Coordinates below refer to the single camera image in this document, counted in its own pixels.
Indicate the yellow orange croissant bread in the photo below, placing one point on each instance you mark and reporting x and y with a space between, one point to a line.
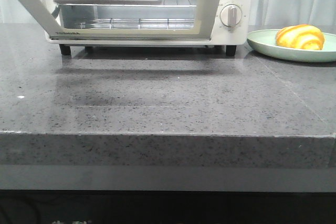
303 36

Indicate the white toaster oven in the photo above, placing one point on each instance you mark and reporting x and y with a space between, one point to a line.
224 38

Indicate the lower oven knob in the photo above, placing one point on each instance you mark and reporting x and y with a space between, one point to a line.
231 15

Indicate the light green plate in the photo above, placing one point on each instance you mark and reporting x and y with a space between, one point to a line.
264 42

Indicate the metal oven wire rack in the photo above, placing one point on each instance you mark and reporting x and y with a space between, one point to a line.
168 14

